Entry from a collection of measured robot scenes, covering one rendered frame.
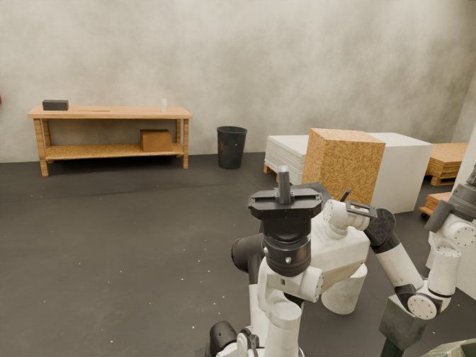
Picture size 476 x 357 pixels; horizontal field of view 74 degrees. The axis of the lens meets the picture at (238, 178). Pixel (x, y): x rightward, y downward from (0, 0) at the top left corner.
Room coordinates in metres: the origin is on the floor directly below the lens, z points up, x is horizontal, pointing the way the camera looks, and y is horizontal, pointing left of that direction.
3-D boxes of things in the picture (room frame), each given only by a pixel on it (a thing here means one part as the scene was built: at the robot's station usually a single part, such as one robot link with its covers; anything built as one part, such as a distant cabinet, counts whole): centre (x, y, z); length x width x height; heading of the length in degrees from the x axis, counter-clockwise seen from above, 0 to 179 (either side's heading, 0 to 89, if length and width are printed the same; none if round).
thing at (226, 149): (5.24, 0.17, 0.33); 0.52 x 0.52 x 0.65
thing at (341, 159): (2.67, -0.89, 0.63); 0.50 x 0.42 x 1.25; 97
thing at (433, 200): (3.70, -2.80, 0.15); 0.61 x 0.51 x 0.31; 114
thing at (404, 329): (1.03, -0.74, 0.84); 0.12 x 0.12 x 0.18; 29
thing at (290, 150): (5.10, -1.75, 0.31); 2.46 x 1.04 x 0.63; 114
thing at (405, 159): (4.06, -1.88, 0.48); 1.00 x 0.64 x 0.95; 114
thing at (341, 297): (2.05, -0.91, 0.24); 0.32 x 0.30 x 0.47; 114
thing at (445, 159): (6.00, -4.30, 0.22); 2.46 x 1.04 x 0.44; 114
